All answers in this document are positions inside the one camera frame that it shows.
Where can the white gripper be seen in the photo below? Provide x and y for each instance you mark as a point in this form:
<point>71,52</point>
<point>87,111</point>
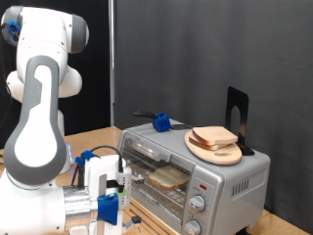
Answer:
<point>94,176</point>

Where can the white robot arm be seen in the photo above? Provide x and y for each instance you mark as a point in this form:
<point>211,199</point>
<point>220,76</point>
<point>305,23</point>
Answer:
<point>35,147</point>

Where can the silver oven knob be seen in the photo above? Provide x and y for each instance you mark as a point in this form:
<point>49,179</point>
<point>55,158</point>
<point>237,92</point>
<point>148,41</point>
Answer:
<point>192,227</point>
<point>197,203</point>

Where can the dark grey backdrop curtain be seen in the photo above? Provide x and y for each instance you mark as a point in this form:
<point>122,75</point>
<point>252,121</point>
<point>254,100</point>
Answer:
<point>195,49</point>

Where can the black metal bookend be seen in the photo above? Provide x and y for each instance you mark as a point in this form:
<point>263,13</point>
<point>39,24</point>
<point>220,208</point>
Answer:
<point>243,101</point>

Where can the silver toaster oven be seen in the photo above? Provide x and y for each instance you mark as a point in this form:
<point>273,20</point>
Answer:
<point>234,176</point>

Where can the metal spatula with blue block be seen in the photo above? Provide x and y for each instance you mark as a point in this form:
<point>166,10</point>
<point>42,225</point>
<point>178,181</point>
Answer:
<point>162,123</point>

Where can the black backdrop curtain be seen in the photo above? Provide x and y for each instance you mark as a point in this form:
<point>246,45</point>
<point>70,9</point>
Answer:
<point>98,81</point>

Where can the round wooden cutting board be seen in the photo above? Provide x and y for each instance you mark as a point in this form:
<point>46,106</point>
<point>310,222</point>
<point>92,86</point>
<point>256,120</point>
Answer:
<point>221,156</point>

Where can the white bread slice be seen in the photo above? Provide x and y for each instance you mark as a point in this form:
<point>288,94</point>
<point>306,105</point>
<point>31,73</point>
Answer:
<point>168,179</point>
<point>215,134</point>
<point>202,145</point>

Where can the vertical metal pole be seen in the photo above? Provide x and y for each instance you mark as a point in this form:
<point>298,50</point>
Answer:
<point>111,65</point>

